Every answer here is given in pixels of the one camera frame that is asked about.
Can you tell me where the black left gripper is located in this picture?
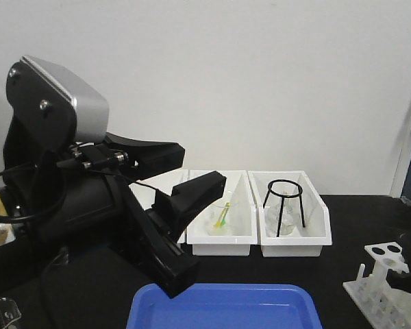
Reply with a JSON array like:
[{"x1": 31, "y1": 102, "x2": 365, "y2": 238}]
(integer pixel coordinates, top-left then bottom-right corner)
[{"x1": 2, "y1": 119, "x2": 226, "y2": 297}]

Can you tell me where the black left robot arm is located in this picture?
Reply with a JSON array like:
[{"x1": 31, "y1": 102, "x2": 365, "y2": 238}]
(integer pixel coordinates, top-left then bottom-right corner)
[{"x1": 0, "y1": 119, "x2": 199, "y2": 296}]

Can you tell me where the white test tube rack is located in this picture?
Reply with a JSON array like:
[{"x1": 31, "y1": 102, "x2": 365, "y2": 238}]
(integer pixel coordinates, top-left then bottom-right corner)
[{"x1": 342, "y1": 241, "x2": 411, "y2": 328}]

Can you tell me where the white left storage bin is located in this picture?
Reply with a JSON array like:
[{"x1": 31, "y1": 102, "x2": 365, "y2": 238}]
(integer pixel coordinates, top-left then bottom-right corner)
[{"x1": 128, "y1": 169, "x2": 190, "y2": 245}]

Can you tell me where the white storage bin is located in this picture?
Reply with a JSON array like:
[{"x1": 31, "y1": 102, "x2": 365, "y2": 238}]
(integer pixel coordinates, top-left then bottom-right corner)
[
  {"x1": 186, "y1": 170, "x2": 258, "y2": 256},
  {"x1": 128, "y1": 169, "x2": 190, "y2": 245},
  {"x1": 248, "y1": 171, "x2": 332, "y2": 257}
]

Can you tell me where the glass beaker in middle bin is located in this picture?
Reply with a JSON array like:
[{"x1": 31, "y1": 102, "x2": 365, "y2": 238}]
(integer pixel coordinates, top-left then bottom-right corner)
[{"x1": 206, "y1": 193, "x2": 239, "y2": 236}]

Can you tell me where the green yellow stick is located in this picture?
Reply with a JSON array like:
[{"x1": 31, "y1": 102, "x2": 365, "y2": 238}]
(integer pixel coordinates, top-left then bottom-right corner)
[{"x1": 214, "y1": 202, "x2": 231, "y2": 228}]

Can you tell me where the white middle storage bin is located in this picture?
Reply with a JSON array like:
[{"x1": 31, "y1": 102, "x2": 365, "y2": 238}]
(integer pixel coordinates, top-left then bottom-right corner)
[{"x1": 186, "y1": 170, "x2": 258, "y2": 256}]

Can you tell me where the glass flask in bin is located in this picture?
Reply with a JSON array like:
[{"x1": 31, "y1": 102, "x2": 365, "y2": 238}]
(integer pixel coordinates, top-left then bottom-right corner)
[{"x1": 264, "y1": 195, "x2": 301, "y2": 237}]

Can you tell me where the blue plastic tray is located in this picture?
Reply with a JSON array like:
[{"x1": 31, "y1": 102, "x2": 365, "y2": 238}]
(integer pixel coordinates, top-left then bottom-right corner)
[{"x1": 126, "y1": 283, "x2": 322, "y2": 328}]

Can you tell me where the white right storage bin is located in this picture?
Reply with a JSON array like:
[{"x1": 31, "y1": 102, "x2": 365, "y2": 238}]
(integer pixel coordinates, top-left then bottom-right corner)
[{"x1": 248, "y1": 171, "x2": 332, "y2": 257}]

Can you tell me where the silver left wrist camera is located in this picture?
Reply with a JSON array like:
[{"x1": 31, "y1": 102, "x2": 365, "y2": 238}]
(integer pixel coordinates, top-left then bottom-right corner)
[{"x1": 5, "y1": 55, "x2": 109, "y2": 151}]

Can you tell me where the black wire tripod stand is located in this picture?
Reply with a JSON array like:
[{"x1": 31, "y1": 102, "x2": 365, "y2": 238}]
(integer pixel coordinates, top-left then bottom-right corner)
[{"x1": 262, "y1": 179, "x2": 306, "y2": 237}]

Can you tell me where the black cable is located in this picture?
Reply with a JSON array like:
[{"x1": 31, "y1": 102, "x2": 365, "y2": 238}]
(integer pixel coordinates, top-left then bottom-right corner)
[{"x1": 0, "y1": 160, "x2": 158, "y2": 223}]

